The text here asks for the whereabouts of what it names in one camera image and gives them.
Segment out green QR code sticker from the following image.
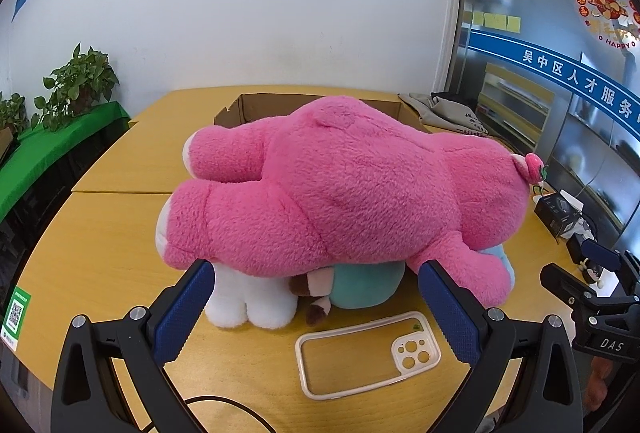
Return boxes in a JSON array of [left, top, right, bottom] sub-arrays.
[[1, 287, 32, 352]]

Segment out black cable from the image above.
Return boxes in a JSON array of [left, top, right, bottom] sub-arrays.
[[144, 395, 277, 433]]

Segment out pink bear plush toy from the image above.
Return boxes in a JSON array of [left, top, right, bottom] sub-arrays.
[[155, 96, 544, 306]]

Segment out small black product box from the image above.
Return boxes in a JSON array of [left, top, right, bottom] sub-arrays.
[[534, 193, 582, 240]]

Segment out yellow sticky notes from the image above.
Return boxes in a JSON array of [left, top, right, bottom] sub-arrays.
[[463, 11, 522, 34]]

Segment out clear white phone case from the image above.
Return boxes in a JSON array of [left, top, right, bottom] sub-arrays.
[[294, 311, 442, 401]]

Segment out grey canvas tote bag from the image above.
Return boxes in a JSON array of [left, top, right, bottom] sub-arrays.
[[398, 93, 488, 136]]

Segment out teal and pink plush doll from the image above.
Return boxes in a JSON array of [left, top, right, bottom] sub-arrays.
[[288, 261, 406, 326]]

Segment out potted green plant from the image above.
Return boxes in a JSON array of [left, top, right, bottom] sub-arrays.
[[0, 93, 28, 136], [30, 44, 119, 132]]

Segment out brown cardboard box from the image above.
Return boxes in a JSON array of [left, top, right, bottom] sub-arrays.
[[213, 93, 428, 133]]

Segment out round festive window sticker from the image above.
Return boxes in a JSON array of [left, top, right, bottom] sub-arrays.
[[575, 0, 640, 51]]

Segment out white plush toy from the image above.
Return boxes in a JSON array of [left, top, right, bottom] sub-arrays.
[[204, 263, 297, 330]]

